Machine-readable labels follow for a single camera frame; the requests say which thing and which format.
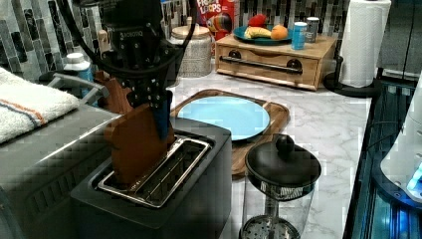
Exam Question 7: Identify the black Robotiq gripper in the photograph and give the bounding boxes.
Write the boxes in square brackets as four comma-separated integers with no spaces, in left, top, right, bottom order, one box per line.
[99,0,182,140]

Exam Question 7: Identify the brown toast slice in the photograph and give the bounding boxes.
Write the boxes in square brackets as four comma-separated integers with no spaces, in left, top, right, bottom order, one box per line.
[104,104,175,186]

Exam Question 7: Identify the wooden utensil holder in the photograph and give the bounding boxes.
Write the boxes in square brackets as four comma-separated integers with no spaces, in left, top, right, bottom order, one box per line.
[95,71,132,115]

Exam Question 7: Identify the grey jar with wooden lid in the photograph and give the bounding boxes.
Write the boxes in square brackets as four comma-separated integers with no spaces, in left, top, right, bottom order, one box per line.
[170,17,212,78]

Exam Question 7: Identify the light blue plate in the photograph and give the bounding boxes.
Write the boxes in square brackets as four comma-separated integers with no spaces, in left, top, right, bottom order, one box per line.
[177,96,270,140]

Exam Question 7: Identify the black toaster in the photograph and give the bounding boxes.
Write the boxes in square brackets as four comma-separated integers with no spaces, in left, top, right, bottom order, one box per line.
[71,119,232,239]

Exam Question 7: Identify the blue bottle white cap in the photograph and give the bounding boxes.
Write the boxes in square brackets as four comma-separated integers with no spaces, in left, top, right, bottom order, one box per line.
[64,53,94,82]

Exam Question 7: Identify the dark teal plate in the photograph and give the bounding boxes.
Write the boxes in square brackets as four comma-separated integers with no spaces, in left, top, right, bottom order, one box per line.
[233,26,293,46]

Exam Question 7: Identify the Froot Loops cereal box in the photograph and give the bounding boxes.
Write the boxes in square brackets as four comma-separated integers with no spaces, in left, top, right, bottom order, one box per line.
[196,0,240,41]

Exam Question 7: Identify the wooden serving tray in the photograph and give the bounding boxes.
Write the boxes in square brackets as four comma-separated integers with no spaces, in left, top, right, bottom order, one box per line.
[170,90,290,177]

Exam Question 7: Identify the yellow banana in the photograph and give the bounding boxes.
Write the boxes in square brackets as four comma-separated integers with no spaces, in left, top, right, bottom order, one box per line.
[244,27,271,39]

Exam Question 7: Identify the red apple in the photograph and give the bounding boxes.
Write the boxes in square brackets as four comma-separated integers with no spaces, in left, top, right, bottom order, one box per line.
[248,14,267,27]

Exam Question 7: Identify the black french press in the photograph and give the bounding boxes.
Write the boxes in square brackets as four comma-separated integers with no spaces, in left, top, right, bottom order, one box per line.
[239,133,321,239]

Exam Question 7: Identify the silver toaster oven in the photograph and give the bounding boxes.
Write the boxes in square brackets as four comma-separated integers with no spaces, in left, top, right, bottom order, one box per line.
[0,73,122,239]

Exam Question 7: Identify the orange fruit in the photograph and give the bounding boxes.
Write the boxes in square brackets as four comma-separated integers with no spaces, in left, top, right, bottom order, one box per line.
[271,25,289,40]

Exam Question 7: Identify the white striped towel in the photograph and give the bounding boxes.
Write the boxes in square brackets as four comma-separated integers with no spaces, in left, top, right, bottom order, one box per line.
[0,69,80,143]

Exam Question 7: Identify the wooden drawer box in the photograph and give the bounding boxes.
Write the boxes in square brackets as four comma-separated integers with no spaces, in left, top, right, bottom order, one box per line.
[215,35,336,91]

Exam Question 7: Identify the blue can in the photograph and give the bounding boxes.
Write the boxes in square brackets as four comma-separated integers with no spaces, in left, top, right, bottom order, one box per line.
[292,22,308,50]

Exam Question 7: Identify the black paper towel holder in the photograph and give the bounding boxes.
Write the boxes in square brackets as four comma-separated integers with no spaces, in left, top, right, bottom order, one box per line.
[322,55,382,99]

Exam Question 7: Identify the grey shaker can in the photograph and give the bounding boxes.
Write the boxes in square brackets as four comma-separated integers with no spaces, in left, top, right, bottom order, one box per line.
[306,17,319,43]

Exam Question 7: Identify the paper towel roll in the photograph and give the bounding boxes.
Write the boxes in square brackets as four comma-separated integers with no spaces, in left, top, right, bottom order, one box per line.
[339,0,391,88]

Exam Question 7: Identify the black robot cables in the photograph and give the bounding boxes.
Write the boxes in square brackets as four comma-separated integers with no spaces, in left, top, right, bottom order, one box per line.
[54,0,199,80]

